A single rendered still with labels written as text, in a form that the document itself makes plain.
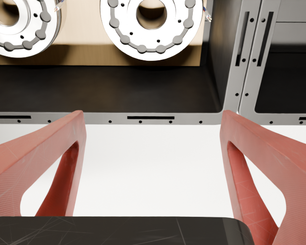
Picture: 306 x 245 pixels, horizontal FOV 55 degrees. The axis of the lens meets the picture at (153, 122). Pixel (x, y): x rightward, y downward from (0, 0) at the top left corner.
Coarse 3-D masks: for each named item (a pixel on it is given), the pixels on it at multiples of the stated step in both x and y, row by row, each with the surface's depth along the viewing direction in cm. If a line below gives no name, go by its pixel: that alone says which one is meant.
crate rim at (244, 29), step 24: (240, 0) 22; (240, 24) 23; (240, 48) 25; (240, 72) 25; (240, 96) 27; (0, 120) 28; (24, 120) 28; (48, 120) 28; (96, 120) 28; (120, 120) 28; (144, 120) 28; (168, 120) 28; (192, 120) 28; (216, 120) 28
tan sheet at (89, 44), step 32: (96, 0) 31; (64, 32) 33; (96, 32) 33; (0, 64) 36; (32, 64) 36; (64, 64) 36; (96, 64) 36; (128, 64) 36; (160, 64) 36; (192, 64) 36
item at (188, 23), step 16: (112, 0) 29; (128, 0) 28; (176, 0) 28; (192, 0) 29; (112, 16) 29; (176, 16) 29; (192, 16) 29; (112, 32) 30; (128, 32) 30; (176, 32) 30; (192, 32) 30; (128, 48) 31; (144, 48) 31; (160, 48) 31; (176, 48) 31
